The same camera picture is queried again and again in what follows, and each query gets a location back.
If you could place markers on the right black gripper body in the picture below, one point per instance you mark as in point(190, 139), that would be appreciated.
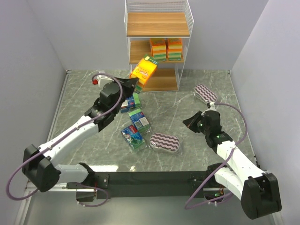
point(197, 122)

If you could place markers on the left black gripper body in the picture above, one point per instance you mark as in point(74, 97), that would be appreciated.
point(126, 86)

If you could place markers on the orange sponge pack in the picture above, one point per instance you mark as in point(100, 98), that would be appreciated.
point(143, 71)
point(174, 48)
point(158, 49)

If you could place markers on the purple wavy sponge pack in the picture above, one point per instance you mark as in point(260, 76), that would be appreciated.
point(164, 142)
point(204, 94)

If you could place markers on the blue green sponge pack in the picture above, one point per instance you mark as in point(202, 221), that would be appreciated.
point(139, 120)
point(130, 103)
point(133, 137)

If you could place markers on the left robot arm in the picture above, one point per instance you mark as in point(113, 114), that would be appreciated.
point(42, 164)

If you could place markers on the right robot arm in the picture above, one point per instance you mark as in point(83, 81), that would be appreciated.
point(257, 191)

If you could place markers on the middle wooden shelf board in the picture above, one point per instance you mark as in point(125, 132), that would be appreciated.
point(139, 48)

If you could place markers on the top wooden shelf board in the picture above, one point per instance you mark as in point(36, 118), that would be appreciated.
point(157, 25)

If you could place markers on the black base beam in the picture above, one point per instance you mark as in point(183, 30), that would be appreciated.
point(150, 184)

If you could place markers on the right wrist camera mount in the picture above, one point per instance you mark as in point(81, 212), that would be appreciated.
point(211, 106)

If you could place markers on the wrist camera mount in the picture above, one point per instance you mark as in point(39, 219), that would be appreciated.
point(101, 80)
point(211, 106)

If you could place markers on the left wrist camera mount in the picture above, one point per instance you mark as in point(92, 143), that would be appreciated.
point(101, 80)

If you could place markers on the white wire shelf rack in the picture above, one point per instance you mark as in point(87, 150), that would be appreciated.
point(161, 6)

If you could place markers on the right aluminium rail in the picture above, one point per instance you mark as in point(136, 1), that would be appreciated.
point(258, 165)

